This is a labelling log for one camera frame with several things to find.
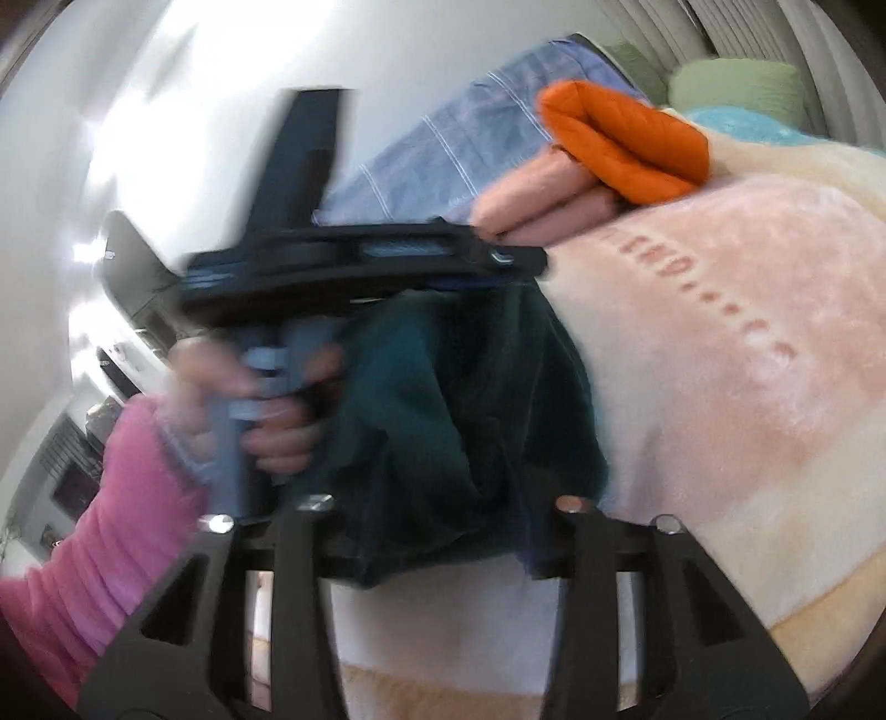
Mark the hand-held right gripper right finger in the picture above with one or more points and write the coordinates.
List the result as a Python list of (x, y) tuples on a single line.
[(588, 547)]

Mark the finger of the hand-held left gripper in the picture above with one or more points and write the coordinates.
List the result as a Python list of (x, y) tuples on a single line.
[(415, 249)]

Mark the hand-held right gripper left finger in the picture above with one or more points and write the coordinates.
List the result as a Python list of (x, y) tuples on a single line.
[(304, 547)]

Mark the dark green garment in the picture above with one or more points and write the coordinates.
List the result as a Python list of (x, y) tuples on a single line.
[(450, 429)]

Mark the person's left forearm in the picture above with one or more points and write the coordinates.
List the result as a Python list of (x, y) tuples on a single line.
[(90, 526)]

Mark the person's left hand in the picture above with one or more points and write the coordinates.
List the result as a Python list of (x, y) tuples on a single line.
[(284, 429)]

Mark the blue plaid bed sheet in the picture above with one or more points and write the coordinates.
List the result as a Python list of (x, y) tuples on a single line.
[(457, 138)]

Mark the folded pink cloth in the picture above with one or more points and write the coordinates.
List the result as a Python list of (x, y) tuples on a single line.
[(547, 204)]

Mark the pink cream plush blanket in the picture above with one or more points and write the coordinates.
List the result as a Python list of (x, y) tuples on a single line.
[(727, 388)]

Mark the folded orange cloth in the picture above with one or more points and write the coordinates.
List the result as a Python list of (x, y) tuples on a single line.
[(623, 142)]

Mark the light blue cloth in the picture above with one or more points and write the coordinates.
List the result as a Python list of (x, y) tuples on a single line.
[(740, 124)]

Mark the green pillow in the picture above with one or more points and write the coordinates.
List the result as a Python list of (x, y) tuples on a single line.
[(740, 90)]

